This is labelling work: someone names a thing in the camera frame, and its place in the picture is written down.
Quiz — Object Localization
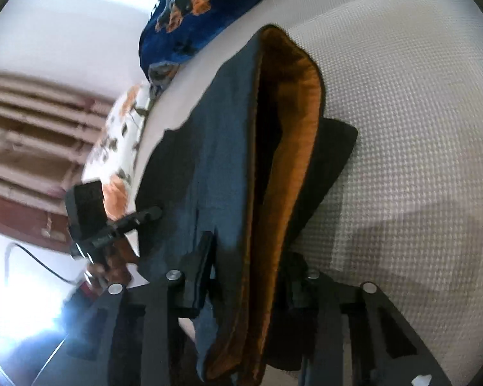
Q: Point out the black pants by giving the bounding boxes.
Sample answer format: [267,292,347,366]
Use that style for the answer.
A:
[135,25,358,385]

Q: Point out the left hand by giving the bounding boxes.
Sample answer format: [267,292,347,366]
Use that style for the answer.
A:
[83,237,138,299]

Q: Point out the white floral pillow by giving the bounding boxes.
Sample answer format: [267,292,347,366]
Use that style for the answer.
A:
[82,84,153,220]

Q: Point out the brown wooden headboard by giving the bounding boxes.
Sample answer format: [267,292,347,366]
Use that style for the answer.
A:
[0,72,112,253]

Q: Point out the blue dog-print blanket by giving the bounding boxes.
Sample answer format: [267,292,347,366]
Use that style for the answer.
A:
[138,0,262,95]

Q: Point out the grey woven mattress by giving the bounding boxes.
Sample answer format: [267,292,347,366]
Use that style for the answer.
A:
[137,0,483,385]

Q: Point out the black cable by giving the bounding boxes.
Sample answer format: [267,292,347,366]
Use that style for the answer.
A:
[3,242,85,284]

